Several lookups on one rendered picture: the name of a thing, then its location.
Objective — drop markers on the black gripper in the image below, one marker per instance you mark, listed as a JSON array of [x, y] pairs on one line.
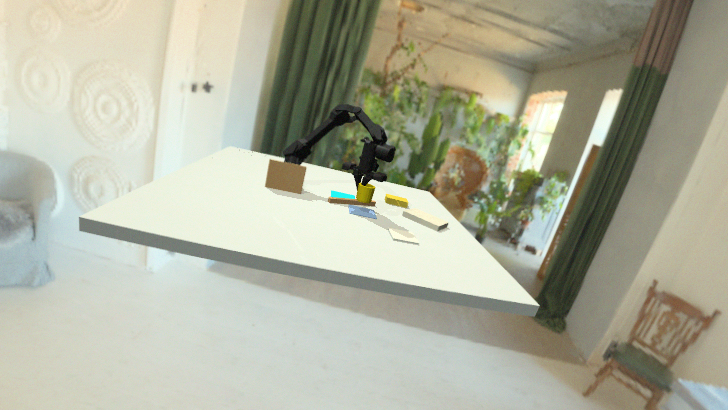
[[366, 165]]

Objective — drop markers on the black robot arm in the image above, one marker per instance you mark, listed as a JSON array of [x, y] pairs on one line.
[[338, 116]]

